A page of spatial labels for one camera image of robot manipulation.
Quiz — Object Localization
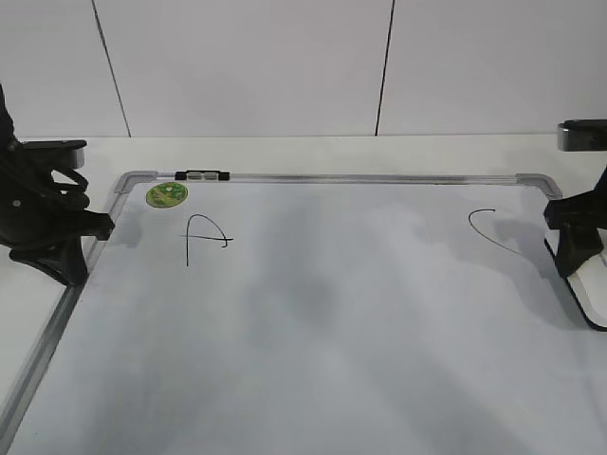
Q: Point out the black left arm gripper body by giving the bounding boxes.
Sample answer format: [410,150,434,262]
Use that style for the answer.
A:
[1,141,114,250]

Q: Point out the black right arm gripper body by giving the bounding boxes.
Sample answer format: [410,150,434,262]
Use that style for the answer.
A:
[543,171,606,230]

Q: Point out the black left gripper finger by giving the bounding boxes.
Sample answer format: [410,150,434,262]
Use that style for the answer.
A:
[9,239,88,286]

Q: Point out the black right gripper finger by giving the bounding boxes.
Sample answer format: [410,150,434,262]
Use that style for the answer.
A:
[555,226,604,278]

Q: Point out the white rectangular whiteboard eraser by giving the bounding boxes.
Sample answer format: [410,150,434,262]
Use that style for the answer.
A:
[557,249,606,332]

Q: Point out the green round magnet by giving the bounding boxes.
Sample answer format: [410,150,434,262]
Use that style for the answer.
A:
[145,182,189,209]

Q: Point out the black silver board hanger clip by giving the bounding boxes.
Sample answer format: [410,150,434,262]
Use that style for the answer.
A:
[175,170,230,181]

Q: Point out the aluminium framed whiteboard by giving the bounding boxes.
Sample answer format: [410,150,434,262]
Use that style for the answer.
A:
[1,172,606,454]

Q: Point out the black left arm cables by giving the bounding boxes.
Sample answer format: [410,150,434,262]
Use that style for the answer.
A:
[45,166,90,212]

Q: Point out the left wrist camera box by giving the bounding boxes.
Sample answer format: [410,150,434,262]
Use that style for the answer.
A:
[21,139,87,170]

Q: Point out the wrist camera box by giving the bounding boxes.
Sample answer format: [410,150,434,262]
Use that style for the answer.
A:
[557,119,607,152]
[21,139,87,170]

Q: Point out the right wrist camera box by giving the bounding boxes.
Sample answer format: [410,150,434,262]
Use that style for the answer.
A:
[557,119,607,152]

